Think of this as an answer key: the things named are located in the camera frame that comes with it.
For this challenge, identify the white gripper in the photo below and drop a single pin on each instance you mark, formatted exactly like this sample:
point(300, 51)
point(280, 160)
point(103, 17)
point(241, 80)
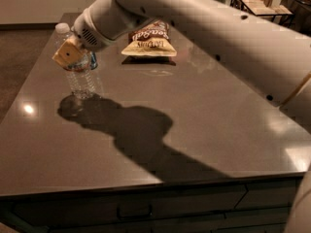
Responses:
point(86, 33)

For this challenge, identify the clear plastic water bottle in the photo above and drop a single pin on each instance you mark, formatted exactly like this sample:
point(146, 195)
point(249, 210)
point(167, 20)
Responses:
point(79, 77)

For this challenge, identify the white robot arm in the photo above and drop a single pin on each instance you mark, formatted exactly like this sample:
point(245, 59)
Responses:
point(272, 60)

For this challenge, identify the blue silver drink can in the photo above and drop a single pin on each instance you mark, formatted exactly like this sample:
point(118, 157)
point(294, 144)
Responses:
point(93, 61)

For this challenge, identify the brown yellow chip bag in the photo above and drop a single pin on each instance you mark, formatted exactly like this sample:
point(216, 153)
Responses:
point(151, 41)

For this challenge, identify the dark cabinet drawer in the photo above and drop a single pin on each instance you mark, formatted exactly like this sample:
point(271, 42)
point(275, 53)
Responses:
point(99, 210)

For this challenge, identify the tan packets in basket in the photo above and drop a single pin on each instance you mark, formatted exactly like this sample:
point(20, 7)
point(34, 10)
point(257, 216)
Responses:
point(263, 8)

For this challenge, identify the black drawer handle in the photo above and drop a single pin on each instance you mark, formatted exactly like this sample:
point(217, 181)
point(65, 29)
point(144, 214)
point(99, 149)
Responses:
point(132, 211)

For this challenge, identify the black wire basket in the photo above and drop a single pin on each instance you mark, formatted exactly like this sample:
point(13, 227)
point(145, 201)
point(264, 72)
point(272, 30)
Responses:
point(282, 20)

